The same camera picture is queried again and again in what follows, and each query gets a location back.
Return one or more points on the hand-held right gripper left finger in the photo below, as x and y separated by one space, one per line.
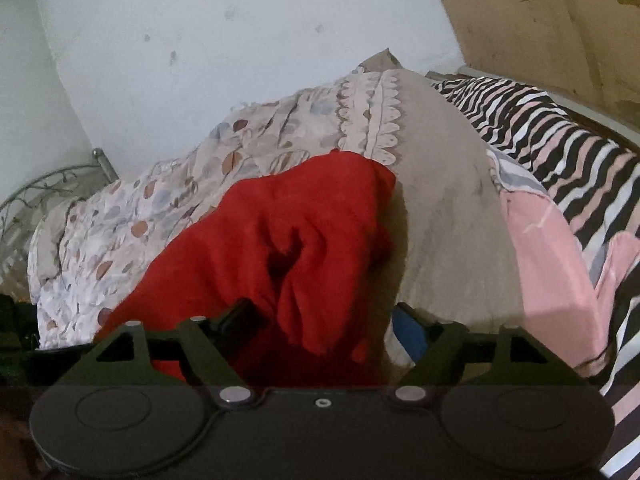
235 317

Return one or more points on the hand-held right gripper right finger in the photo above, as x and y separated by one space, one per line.
407 330

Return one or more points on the red cloth garment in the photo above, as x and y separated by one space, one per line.
300 210

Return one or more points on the floral patterned quilt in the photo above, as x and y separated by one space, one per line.
440 200

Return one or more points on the pink grey cloth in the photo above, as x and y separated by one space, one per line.
545 260

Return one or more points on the black white pink striped blanket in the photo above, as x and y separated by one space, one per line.
575 150

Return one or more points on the brown wooden board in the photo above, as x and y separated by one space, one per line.
540 20

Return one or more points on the metal bed frame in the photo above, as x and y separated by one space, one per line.
60 178

